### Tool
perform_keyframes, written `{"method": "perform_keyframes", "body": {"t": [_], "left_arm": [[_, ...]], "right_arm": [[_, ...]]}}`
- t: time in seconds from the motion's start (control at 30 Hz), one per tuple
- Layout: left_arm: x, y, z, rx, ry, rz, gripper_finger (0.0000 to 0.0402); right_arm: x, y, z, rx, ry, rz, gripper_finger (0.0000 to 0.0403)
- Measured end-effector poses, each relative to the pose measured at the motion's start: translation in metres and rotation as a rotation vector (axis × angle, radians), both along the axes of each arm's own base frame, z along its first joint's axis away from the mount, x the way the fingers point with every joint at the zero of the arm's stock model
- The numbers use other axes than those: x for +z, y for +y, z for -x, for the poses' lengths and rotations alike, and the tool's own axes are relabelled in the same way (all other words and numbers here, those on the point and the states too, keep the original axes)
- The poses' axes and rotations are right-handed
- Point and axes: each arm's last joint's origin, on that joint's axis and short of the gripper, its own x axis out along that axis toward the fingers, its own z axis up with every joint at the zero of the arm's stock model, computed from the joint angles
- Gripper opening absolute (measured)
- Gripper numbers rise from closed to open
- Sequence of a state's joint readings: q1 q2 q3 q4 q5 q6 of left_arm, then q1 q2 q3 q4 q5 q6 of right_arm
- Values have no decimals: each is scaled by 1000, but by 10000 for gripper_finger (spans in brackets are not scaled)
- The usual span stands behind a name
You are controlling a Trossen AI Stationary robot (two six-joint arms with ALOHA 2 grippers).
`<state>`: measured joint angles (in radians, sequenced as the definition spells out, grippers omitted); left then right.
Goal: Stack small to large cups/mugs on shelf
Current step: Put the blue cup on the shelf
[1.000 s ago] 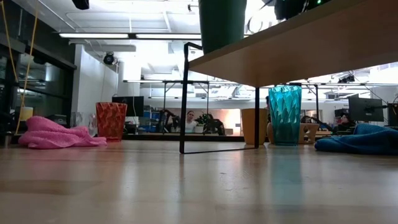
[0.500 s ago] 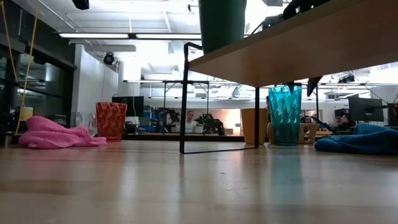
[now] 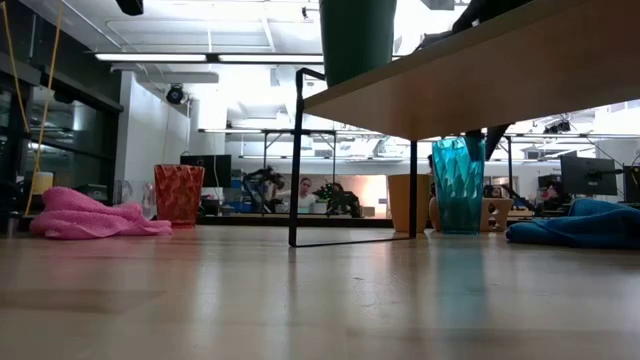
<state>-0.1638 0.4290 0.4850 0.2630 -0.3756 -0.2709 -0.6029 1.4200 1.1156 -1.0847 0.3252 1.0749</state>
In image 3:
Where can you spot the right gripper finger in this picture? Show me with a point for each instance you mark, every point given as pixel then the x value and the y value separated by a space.
pixel 494 140
pixel 476 135

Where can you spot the teal faceted tall tumbler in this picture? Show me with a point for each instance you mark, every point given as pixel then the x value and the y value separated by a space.
pixel 455 190

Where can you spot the wooden bowl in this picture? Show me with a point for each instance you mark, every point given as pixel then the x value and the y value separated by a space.
pixel 497 215

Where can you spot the yellow cup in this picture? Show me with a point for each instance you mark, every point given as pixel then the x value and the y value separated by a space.
pixel 400 202

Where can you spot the dark green cup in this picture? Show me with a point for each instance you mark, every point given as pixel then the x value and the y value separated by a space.
pixel 357 40

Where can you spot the orange faceted tumbler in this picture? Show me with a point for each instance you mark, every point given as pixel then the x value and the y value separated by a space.
pixel 179 195

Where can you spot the clear plastic cup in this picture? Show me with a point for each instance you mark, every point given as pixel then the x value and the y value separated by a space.
pixel 135 195

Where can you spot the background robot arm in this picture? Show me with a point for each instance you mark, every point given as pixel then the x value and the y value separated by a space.
pixel 265 180
pixel 342 200

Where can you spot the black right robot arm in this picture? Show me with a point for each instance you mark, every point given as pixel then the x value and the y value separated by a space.
pixel 475 20

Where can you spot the wooden shelf with black legs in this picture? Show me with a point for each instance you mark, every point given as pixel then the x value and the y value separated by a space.
pixel 475 85

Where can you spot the person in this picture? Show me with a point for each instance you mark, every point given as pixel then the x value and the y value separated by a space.
pixel 306 197
pixel 555 197

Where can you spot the black computer monitor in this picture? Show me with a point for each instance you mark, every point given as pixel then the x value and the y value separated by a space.
pixel 632 185
pixel 587 175
pixel 215 170

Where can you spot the blue towel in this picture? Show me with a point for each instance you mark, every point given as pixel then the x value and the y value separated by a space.
pixel 585 227

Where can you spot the ceiling strip light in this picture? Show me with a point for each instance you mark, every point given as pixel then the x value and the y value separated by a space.
pixel 150 57
pixel 270 58

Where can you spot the pink towel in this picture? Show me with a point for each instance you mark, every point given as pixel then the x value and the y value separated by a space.
pixel 80 215

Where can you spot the cream cylindrical container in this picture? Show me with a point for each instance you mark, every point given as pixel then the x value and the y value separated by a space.
pixel 42 182

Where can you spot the black metal table frame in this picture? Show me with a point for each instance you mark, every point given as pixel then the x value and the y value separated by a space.
pixel 250 220

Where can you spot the black dome camera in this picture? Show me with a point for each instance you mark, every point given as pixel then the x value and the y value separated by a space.
pixel 175 95

